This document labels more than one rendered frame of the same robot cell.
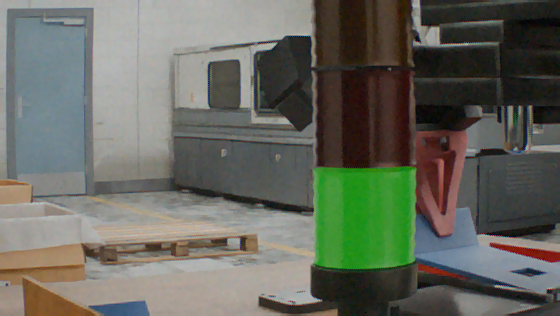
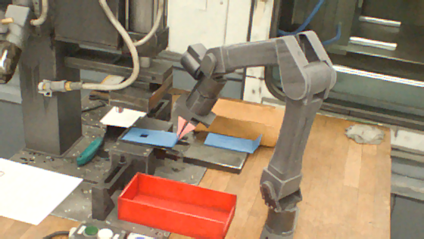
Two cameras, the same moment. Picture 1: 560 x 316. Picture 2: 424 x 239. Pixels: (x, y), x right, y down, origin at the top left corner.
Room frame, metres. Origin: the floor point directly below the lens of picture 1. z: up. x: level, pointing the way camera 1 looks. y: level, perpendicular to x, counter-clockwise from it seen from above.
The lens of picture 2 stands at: (1.70, -0.96, 1.70)
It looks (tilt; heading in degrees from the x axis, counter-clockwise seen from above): 29 degrees down; 138
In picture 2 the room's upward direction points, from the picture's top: 4 degrees clockwise
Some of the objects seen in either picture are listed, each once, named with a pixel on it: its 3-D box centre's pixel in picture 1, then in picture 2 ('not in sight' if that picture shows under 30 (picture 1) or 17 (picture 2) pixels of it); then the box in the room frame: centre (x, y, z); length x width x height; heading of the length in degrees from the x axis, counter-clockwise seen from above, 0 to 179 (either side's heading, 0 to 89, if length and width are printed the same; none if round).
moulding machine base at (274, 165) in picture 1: (334, 159); not in sight; (9.99, -0.59, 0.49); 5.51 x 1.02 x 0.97; 29
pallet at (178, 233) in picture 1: (152, 240); not in sight; (7.39, 0.88, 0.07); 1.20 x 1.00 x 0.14; 121
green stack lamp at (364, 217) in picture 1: (365, 215); not in sight; (0.37, -0.03, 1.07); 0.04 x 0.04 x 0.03
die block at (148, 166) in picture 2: not in sight; (142, 150); (0.63, -0.16, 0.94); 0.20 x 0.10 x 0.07; 123
